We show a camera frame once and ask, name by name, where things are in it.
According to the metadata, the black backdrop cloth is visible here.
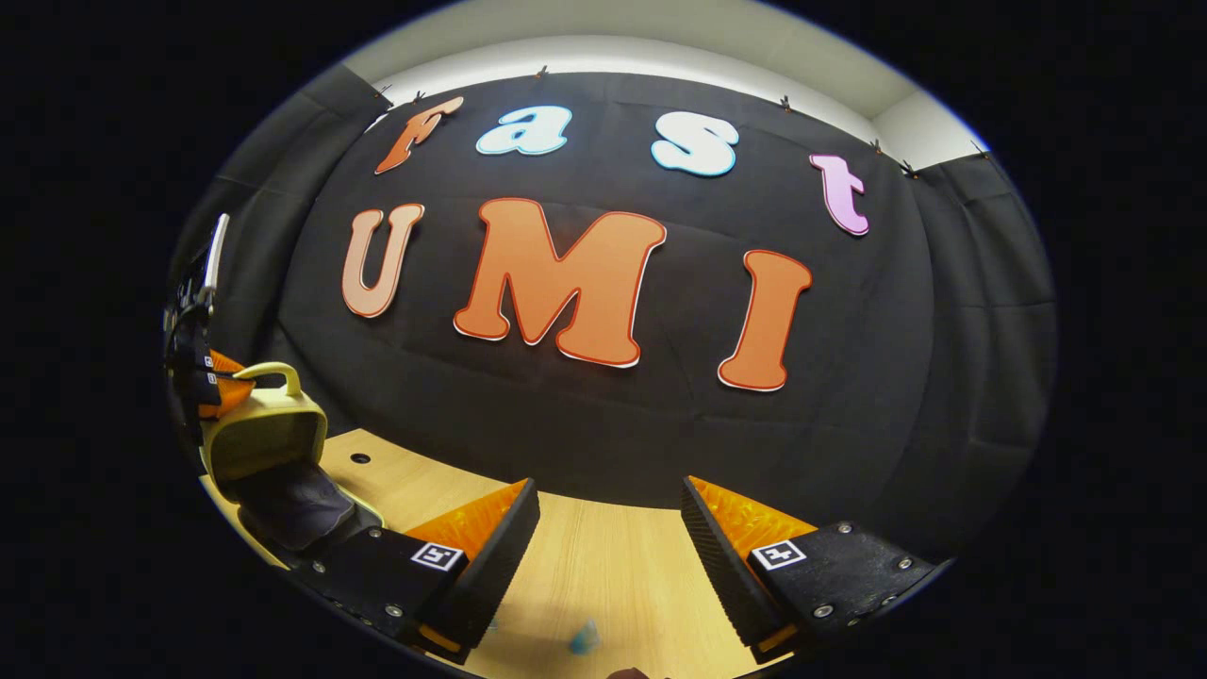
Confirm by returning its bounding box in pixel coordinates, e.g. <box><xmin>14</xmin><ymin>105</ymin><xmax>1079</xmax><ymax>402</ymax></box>
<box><xmin>170</xmin><ymin>61</ymin><xmax>1057</xmax><ymax>567</ymax></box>

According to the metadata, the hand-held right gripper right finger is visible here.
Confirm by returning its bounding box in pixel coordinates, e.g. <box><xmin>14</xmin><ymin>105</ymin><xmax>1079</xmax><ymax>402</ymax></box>
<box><xmin>681</xmin><ymin>475</ymin><xmax>944</xmax><ymax>666</ymax></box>

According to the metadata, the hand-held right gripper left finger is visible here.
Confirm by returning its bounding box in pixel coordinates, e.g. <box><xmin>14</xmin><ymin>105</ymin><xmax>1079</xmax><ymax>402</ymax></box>
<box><xmin>292</xmin><ymin>477</ymin><xmax>541</xmax><ymax>666</ymax></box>

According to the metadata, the pale yellow suitcase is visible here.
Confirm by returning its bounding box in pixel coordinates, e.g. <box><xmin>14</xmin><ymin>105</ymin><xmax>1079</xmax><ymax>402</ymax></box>
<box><xmin>200</xmin><ymin>361</ymin><xmax>388</xmax><ymax>567</ymax></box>

